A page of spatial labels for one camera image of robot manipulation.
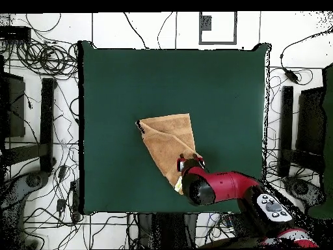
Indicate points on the dark green table cloth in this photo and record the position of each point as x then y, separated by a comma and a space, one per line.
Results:
109, 78

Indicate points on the long black power strip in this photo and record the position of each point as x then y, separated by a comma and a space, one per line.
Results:
75, 198

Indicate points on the dark grey square patch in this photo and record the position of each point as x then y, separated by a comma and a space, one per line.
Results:
206, 23

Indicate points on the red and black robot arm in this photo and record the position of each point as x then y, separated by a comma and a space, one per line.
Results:
223, 182

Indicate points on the dark wheeled chair base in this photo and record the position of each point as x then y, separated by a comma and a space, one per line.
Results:
309, 192
18, 190

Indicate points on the tan terry towel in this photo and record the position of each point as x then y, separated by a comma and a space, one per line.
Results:
166, 140

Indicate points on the small black plug adapter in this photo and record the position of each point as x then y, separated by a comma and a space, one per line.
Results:
62, 172
61, 205

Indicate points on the grey square floor frame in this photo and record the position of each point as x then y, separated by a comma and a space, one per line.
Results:
218, 42

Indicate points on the black power adapter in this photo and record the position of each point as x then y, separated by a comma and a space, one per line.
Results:
291, 76

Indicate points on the black floor box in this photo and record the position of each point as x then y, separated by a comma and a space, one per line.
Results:
234, 224

